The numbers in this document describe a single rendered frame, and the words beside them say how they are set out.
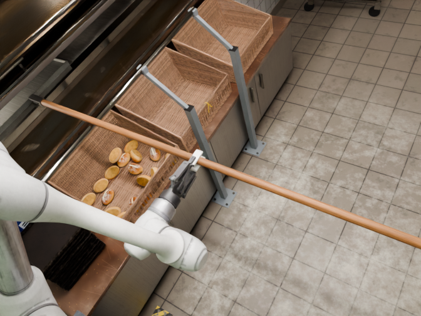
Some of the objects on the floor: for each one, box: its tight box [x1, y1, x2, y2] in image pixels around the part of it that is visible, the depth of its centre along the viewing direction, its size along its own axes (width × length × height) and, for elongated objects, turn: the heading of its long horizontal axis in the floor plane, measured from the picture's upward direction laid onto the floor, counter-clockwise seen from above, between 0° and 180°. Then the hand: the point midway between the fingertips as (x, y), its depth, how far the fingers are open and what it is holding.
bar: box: [39, 7, 267, 208], centre depth 216 cm, size 31×127×118 cm, turn 158°
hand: (196, 160), depth 137 cm, fingers closed on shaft, 3 cm apart
